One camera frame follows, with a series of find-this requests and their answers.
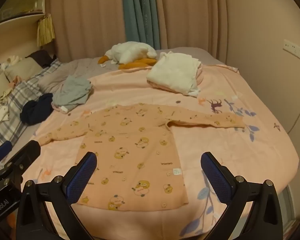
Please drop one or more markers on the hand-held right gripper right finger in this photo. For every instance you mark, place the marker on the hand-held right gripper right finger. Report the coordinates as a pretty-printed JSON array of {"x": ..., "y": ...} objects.
[{"x": 217, "y": 177}]

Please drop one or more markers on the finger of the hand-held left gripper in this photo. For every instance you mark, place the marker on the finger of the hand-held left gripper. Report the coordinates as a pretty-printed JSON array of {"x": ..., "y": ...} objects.
[
  {"x": 1, "y": 150},
  {"x": 27, "y": 152}
]

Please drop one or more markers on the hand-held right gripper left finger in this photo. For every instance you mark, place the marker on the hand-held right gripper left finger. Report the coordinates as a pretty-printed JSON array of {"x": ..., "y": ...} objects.
[{"x": 82, "y": 177}]

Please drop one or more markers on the pink cartoon-print baby shirt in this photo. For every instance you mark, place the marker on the pink cartoon-print baby shirt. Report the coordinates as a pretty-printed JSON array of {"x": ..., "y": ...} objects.
[{"x": 130, "y": 155}]

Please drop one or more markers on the pink animal-print bedsheet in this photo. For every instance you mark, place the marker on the pink animal-print bedsheet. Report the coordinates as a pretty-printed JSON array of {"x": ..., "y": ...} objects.
[{"x": 240, "y": 155}]

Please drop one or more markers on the navy garment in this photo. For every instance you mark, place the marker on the navy garment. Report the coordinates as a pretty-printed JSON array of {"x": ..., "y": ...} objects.
[{"x": 36, "y": 108}]

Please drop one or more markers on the grey plaid quilt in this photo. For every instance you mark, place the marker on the grey plaid quilt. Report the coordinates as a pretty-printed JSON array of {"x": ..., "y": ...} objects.
[{"x": 17, "y": 97}]

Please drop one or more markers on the light pink small garment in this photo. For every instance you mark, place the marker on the light pink small garment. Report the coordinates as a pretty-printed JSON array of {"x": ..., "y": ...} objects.
[{"x": 62, "y": 109}]

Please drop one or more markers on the grey garment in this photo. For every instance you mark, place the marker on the grey garment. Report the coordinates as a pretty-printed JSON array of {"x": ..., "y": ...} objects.
[{"x": 72, "y": 91}]

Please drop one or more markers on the white patterned cloth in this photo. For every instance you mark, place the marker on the white patterned cloth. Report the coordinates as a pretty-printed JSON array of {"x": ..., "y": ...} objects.
[{"x": 12, "y": 60}]

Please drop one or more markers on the dark brown cloth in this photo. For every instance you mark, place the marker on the dark brown cloth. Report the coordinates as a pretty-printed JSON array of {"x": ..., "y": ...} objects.
[{"x": 41, "y": 57}]

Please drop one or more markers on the grey bed sheet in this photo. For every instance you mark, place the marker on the grey bed sheet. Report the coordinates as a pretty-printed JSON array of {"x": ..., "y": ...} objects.
[{"x": 80, "y": 68}]

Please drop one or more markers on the pink folded garment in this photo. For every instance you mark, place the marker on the pink folded garment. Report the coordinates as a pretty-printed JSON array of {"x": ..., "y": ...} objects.
[{"x": 162, "y": 86}]

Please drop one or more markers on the white folded garment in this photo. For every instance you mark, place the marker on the white folded garment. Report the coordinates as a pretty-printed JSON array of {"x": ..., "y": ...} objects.
[{"x": 172, "y": 72}]

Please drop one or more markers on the yellow tasselled cloth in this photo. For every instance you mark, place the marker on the yellow tasselled cloth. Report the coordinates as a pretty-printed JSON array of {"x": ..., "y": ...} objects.
[{"x": 46, "y": 31}]

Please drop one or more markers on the white goose plush toy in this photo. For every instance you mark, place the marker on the white goose plush toy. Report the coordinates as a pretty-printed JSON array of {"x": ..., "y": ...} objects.
[{"x": 130, "y": 51}]

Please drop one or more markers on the beige curtain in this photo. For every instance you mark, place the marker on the beige curtain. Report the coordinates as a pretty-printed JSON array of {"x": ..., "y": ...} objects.
[
  {"x": 190, "y": 15},
  {"x": 87, "y": 17}
]

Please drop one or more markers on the teal curtain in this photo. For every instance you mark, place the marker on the teal curtain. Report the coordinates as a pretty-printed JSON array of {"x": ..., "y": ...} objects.
[{"x": 137, "y": 12}]

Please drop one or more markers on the beige wall cabinet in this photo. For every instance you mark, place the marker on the beige wall cabinet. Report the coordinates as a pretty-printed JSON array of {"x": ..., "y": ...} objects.
[{"x": 20, "y": 2}]

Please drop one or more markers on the white wall power strip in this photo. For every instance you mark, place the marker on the white wall power strip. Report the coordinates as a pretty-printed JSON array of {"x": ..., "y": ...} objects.
[{"x": 297, "y": 50}]

